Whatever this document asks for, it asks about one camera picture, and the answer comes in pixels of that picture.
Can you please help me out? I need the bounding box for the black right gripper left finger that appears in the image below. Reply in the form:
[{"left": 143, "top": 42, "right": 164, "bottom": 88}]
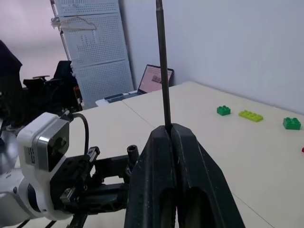
[{"left": 123, "top": 125, "right": 178, "bottom": 228}]

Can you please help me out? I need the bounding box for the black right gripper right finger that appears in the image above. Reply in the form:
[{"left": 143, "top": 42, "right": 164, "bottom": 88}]
[{"left": 171, "top": 123, "right": 246, "bottom": 228}]

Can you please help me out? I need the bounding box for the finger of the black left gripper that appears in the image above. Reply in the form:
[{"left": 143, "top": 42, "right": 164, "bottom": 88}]
[
  {"left": 91, "top": 154, "right": 133, "bottom": 179},
  {"left": 79, "top": 182, "right": 131, "bottom": 214}
]

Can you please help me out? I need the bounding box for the long metal screwdriver bit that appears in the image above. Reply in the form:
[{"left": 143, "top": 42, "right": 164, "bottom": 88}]
[{"left": 155, "top": 0, "right": 173, "bottom": 133}]

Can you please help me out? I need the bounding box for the small green toy brick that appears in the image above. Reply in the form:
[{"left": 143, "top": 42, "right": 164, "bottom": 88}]
[
  {"left": 216, "top": 105, "right": 232, "bottom": 117},
  {"left": 282, "top": 117, "right": 302, "bottom": 131}
]

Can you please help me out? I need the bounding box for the flat lime toy brick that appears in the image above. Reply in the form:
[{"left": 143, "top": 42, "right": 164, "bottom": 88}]
[{"left": 238, "top": 110, "right": 265, "bottom": 123}]

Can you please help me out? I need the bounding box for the black office chair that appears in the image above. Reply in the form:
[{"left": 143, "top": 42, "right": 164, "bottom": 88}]
[{"left": 22, "top": 60, "right": 81, "bottom": 115}]

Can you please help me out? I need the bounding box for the open laptop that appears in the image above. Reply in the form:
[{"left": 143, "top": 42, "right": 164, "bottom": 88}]
[{"left": 104, "top": 64, "right": 175, "bottom": 104}]

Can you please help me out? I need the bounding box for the white perforated pegboard panel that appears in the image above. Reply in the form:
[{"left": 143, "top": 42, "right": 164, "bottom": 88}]
[{"left": 50, "top": 0, "right": 134, "bottom": 110}]

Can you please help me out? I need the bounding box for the black fabric object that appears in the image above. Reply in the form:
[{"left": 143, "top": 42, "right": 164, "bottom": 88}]
[{"left": 0, "top": 39, "right": 23, "bottom": 130}]

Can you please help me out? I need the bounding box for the wooden clothes hanger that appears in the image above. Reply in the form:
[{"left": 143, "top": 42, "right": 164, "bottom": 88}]
[{"left": 59, "top": 16, "right": 98, "bottom": 32}]

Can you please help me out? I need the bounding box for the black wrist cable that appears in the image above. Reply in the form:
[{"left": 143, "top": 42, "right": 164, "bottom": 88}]
[{"left": 70, "top": 113, "right": 90, "bottom": 155}]

